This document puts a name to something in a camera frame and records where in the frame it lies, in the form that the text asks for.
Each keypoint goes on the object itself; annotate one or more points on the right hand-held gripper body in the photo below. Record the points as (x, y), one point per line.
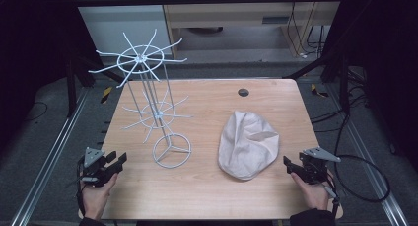
(315, 165)

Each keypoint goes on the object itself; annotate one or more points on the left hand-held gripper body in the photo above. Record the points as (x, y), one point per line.
(95, 171)

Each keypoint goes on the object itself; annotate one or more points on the person's left hand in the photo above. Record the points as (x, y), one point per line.
(97, 194)

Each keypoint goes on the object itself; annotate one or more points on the person's right hand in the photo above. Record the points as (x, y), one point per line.
(312, 193)

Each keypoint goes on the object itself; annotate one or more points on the beige flat cap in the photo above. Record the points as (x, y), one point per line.
(244, 147)

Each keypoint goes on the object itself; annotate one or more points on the yellow black hazard tape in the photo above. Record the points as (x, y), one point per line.
(106, 95)
(318, 91)

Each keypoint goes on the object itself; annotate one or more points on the black metal stand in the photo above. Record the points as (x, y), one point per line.
(70, 88)
(343, 84)

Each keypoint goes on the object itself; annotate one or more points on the black curtain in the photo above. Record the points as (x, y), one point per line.
(33, 55)
(387, 71)

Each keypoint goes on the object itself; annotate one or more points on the white cabinet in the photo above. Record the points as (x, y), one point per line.
(121, 25)

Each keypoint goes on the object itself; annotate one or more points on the light wooden desk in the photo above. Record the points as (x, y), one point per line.
(230, 15)

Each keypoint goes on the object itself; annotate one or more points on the aluminium floor rail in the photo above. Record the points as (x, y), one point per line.
(49, 153)
(371, 160)

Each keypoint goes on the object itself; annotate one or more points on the black horizontal frame bar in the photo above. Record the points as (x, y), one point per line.
(197, 0)

